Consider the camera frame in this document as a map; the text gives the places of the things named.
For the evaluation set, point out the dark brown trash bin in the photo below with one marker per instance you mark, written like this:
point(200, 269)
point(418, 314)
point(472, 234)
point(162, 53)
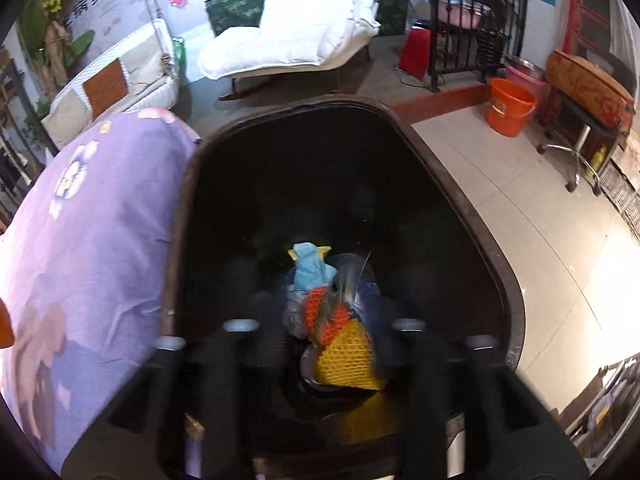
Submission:
point(300, 185)

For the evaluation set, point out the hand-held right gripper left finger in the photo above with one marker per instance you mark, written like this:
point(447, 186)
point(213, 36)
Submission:
point(225, 365)

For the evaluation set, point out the brown cushion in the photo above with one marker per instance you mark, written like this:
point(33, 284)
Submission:
point(105, 87)

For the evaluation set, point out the artificial plant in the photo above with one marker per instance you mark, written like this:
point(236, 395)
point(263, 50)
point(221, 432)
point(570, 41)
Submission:
point(55, 35)

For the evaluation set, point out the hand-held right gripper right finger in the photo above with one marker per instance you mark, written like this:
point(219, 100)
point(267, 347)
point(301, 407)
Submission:
point(425, 365)

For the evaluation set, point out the orange foam net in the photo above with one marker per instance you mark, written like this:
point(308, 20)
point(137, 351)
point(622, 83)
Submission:
point(325, 315)

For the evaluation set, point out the light blue paper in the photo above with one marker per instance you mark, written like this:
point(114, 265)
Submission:
point(310, 267)

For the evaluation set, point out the black iron rack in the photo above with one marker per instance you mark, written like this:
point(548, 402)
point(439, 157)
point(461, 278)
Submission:
point(505, 20)

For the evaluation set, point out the pink plastic basin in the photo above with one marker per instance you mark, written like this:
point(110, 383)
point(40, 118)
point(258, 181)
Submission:
point(525, 72)

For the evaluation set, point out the green patterned cabinet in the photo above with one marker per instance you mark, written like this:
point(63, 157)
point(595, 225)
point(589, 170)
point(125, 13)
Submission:
point(235, 12)

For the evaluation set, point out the bed with purple floral sheet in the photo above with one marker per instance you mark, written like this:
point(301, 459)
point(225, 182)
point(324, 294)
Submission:
point(100, 240)

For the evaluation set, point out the white padded lounge chair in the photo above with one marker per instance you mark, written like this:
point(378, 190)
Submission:
point(300, 30)

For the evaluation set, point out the yellow bottle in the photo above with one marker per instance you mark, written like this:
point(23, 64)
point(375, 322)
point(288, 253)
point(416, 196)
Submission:
point(597, 160)

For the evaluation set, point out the stool with orange patterned cushion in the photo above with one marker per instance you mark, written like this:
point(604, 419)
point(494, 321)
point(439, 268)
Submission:
point(585, 85)

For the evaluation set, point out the red bag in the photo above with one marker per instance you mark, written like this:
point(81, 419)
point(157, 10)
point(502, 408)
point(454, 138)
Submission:
point(416, 52)

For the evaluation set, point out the yellow foam net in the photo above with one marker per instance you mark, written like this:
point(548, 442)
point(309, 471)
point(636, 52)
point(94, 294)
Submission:
point(350, 360)

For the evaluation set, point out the green bottle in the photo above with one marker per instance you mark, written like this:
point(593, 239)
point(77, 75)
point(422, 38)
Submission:
point(179, 57)

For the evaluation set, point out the beige cushion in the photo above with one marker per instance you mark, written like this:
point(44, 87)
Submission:
point(145, 62)

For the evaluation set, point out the white plastic crate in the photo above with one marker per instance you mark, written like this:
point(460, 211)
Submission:
point(622, 200)

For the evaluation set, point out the white wicker swing sofa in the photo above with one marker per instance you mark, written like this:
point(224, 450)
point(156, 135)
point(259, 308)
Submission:
point(145, 95)

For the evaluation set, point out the orange plastic bucket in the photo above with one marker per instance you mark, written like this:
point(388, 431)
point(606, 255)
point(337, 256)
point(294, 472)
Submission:
point(510, 110)

